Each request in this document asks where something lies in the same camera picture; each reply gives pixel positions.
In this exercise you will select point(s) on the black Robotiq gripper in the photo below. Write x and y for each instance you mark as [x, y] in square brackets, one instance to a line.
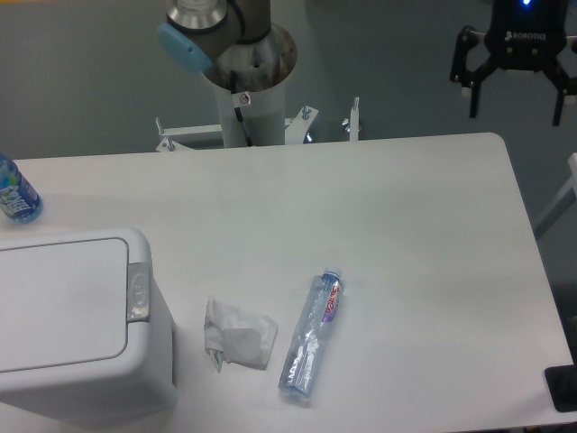
[523, 35]

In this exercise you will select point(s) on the silver robot arm blue cap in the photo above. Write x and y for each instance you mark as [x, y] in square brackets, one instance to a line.
[196, 33]

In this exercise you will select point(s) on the grey trash can push button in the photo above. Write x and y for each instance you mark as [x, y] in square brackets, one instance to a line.
[138, 292]

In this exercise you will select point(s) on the white trash can lid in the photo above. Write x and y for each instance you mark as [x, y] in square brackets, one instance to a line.
[63, 304]

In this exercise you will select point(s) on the white trash can body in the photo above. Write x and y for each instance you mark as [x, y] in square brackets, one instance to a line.
[138, 381]

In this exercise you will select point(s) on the white stand at right edge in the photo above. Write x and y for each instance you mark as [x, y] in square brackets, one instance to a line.
[561, 201]

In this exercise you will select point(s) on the clear empty plastic bottle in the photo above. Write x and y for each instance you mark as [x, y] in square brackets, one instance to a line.
[312, 334]

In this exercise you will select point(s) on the black device at table edge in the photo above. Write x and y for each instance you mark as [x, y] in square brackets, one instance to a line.
[561, 382]

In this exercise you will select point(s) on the crumpled white paper wrapper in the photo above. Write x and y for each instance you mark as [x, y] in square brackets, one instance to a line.
[237, 336]

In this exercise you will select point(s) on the blue labelled water bottle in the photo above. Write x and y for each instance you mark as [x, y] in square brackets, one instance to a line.
[19, 199]

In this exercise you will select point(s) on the white metal base frame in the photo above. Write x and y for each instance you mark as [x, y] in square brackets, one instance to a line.
[242, 131]

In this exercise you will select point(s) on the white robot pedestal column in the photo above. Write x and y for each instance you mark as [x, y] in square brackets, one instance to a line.
[254, 76]

